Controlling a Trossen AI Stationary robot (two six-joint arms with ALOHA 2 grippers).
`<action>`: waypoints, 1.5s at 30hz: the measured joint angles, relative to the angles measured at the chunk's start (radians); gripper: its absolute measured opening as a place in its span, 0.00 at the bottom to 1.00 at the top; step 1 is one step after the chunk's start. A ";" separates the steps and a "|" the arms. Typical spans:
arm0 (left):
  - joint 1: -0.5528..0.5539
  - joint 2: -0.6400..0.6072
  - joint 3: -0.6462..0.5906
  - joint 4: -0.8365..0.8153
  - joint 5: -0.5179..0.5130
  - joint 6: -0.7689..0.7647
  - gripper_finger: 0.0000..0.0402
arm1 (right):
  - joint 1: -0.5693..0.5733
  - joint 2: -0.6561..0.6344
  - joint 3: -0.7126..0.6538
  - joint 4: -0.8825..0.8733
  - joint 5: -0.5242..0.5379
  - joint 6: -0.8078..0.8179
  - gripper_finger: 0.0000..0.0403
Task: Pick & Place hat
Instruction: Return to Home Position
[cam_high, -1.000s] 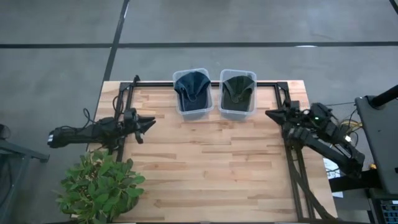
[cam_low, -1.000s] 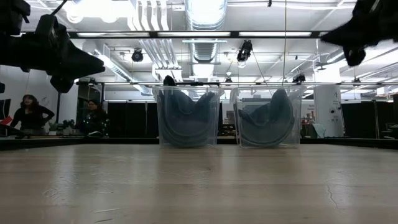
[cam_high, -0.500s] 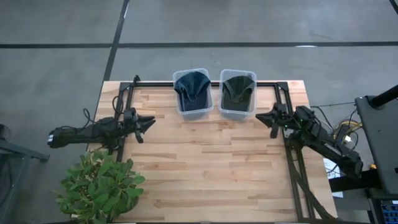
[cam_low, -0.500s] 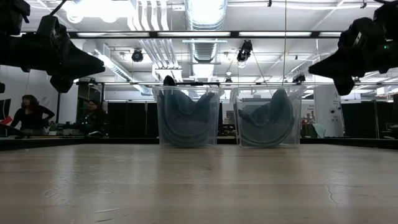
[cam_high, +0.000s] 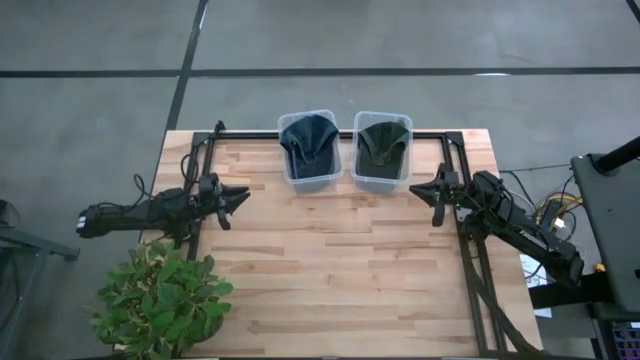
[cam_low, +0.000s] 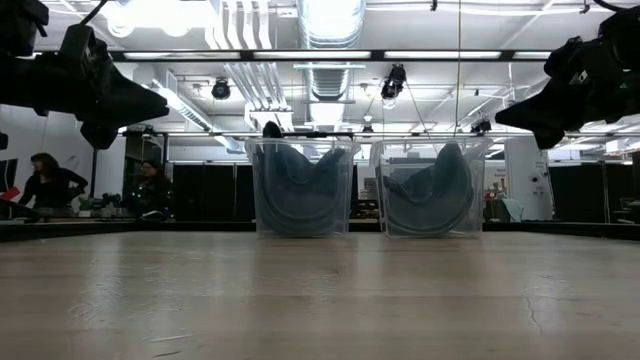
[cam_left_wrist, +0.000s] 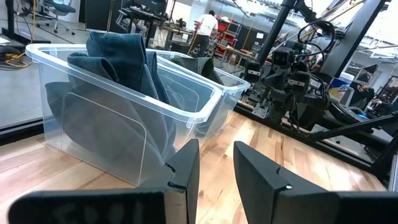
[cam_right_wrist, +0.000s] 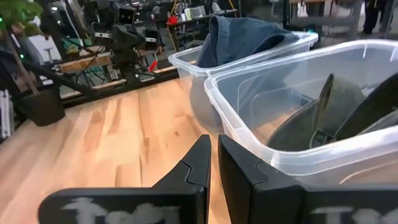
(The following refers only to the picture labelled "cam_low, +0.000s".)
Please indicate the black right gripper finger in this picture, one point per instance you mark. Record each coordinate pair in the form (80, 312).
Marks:
(542, 105)
(540, 124)

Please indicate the black overhead camera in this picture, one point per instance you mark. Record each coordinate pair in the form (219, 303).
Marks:
(393, 84)

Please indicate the slate grey baseball cap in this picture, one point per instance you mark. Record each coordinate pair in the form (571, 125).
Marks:
(287, 170)

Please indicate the black aluminium table frame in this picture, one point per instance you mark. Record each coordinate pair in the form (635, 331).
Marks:
(100, 230)

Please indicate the person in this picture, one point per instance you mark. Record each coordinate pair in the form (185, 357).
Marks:
(52, 185)
(150, 192)

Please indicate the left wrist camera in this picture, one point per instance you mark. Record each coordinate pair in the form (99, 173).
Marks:
(82, 42)

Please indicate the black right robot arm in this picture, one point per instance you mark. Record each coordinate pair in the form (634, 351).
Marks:
(622, 27)

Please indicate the black monitor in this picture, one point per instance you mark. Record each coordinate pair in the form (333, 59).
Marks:
(7, 174)

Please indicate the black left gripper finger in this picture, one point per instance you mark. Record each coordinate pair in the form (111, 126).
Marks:
(130, 114)
(130, 97)

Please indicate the silver ventilation duct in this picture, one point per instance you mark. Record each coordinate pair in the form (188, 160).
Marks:
(329, 30)

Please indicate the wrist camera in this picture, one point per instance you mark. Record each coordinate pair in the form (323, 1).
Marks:
(562, 55)
(82, 42)

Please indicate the clear plastic bin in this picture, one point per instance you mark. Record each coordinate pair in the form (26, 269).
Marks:
(252, 200)
(380, 210)

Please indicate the teal cloth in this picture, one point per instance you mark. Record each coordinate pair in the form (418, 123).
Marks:
(512, 210)

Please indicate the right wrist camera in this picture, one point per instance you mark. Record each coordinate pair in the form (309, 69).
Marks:
(562, 55)

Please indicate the black overhead crossbar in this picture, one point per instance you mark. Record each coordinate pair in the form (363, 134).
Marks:
(375, 55)

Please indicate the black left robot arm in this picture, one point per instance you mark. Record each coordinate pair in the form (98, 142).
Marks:
(20, 25)

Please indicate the white pillar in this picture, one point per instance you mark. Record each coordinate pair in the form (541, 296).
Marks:
(527, 175)

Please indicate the black ceiling spotlight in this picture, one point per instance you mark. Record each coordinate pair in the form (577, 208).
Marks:
(481, 126)
(221, 89)

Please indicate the black partition panel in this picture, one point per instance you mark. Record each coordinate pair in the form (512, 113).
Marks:
(590, 192)
(210, 192)

